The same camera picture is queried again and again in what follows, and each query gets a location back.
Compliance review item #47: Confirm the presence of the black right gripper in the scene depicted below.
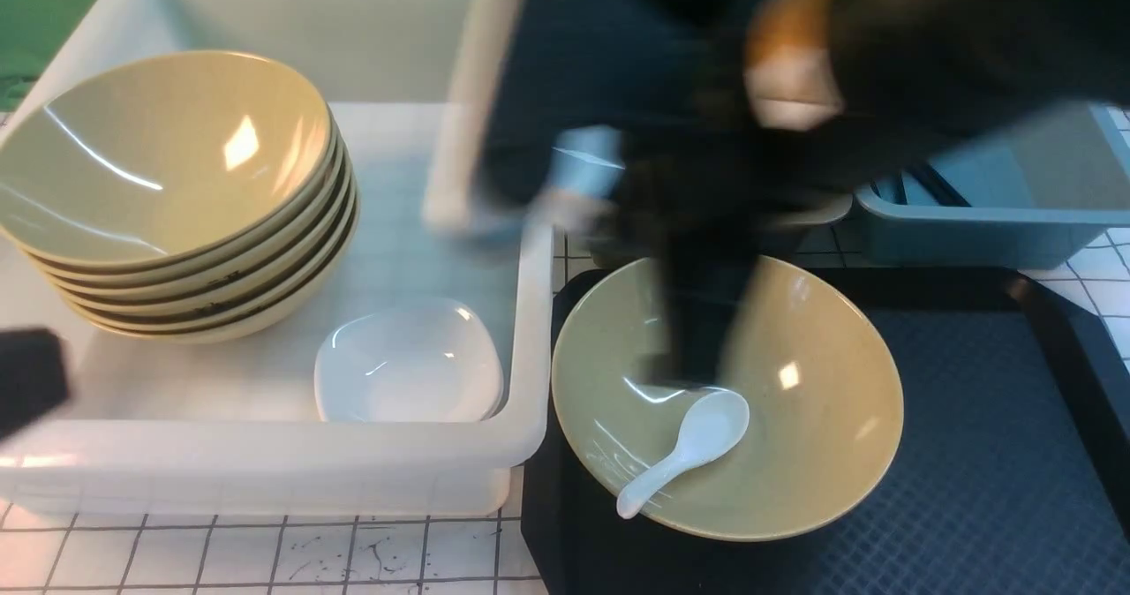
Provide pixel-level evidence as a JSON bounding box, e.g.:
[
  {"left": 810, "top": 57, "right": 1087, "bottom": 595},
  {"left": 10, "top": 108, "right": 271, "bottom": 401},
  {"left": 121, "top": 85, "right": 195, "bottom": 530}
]
[{"left": 609, "top": 40, "right": 848, "bottom": 383}]

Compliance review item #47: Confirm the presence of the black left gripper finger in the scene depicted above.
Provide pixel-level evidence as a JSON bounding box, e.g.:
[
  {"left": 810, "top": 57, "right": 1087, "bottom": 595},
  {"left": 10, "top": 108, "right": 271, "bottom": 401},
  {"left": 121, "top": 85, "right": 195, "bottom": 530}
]
[{"left": 1, "top": 329, "right": 72, "bottom": 440}]

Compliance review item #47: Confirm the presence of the white ceramic soup spoon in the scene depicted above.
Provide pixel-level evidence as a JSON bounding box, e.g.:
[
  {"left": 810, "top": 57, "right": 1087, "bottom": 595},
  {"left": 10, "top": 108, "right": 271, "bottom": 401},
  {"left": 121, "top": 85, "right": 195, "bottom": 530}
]
[{"left": 616, "top": 390, "right": 750, "bottom": 519}]

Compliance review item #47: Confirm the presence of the yellow noodle bowl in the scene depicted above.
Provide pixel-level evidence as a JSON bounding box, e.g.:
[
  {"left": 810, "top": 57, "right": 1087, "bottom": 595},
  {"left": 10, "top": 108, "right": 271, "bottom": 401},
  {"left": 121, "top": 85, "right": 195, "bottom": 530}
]
[{"left": 551, "top": 259, "right": 904, "bottom": 542}]

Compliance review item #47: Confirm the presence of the bottom stacked yellow bowl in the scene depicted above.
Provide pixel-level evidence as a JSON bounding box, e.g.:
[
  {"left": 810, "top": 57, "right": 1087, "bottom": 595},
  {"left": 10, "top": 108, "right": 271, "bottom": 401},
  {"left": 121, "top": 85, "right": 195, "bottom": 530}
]
[{"left": 67, "top": 193, "right": 360, "bottom": 344}]

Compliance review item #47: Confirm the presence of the stacked yellow bowl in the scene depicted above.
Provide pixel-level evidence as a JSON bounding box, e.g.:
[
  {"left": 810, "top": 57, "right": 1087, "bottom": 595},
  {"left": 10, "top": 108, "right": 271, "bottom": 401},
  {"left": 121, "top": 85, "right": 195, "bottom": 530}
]
[
  {"left": 37, "top": 161, "right": 354, "bottom": 318},
  {"left": 67, "top": 193, "right": 360, "bottom": 344},
  {"left": 1, "top": 49, "right": 334, "bottom": 269},
  {"left": 41, "top": 137, "right": 348, "bottom": 303},
  {"left": 62, "top": 182, "right": 359, "bottom": 334},
  {"left": 19, "top": 119, "right": 339, "bottom": 289}
]

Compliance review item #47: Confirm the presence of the top stacked yellow bowl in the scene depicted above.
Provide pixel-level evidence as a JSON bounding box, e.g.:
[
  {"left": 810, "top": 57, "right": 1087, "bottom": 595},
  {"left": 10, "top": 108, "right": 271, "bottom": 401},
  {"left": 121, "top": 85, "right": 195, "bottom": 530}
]
[{"left": 1, "top": 49, "right": 334, "bottom": 269}]

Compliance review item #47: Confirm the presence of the white dish in tub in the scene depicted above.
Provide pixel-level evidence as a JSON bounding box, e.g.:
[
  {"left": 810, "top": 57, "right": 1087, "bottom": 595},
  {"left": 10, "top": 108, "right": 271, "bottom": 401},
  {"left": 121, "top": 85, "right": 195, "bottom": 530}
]
[{"left": 314, "top": 375, "right": 504, "bottom": 423}]

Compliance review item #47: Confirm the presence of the blue plastic bin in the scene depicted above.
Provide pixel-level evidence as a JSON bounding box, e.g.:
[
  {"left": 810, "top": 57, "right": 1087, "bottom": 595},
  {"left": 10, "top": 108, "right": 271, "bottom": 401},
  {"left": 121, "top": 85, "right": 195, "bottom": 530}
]
[{"left": 855, "top": 105, "right": 1129, "bottom": 269}]

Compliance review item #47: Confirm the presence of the large white plastic tub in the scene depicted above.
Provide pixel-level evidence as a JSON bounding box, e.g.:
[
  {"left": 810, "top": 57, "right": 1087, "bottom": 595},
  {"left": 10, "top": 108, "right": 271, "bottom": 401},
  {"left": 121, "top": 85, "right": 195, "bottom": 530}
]
[{"left": 3, "top": 0, "right": 553, "bottom": 519}]

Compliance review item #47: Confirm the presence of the black plastic tray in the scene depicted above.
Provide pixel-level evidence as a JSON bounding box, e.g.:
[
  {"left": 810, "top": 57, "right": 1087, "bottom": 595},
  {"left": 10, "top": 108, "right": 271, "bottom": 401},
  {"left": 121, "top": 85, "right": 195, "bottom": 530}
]
[{"left": 520, "top": 266, "right": 1129, "bottom": 594}]

